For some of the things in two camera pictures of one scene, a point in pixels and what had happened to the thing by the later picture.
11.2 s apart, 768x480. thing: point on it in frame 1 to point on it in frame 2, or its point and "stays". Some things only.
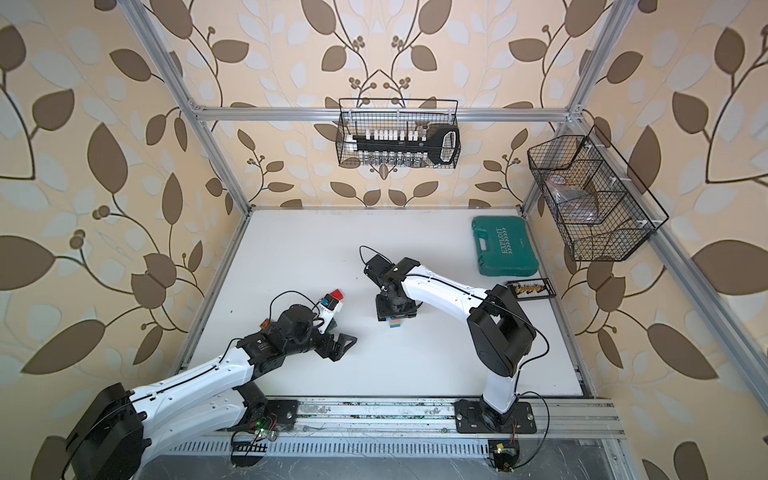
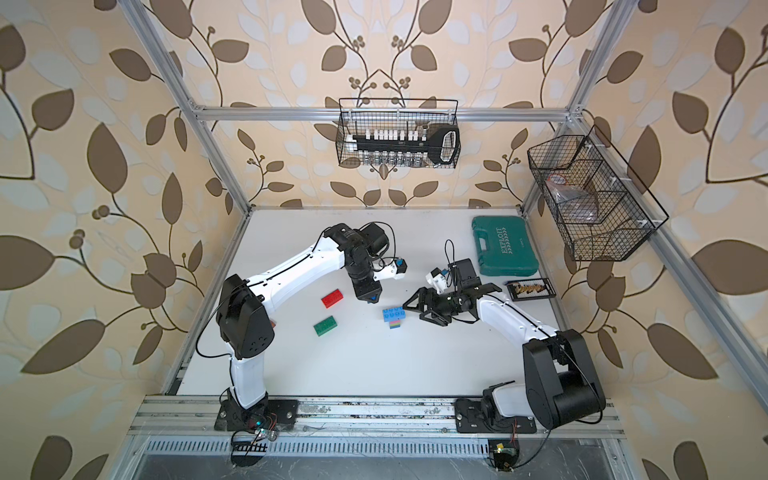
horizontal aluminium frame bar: [385, 114] stays
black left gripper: [330, 353] to [371, 297]
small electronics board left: [249, 446] stays
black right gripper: [382, 311] to [424, 293]
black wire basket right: [604, 212] stays
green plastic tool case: [505, 246] stays
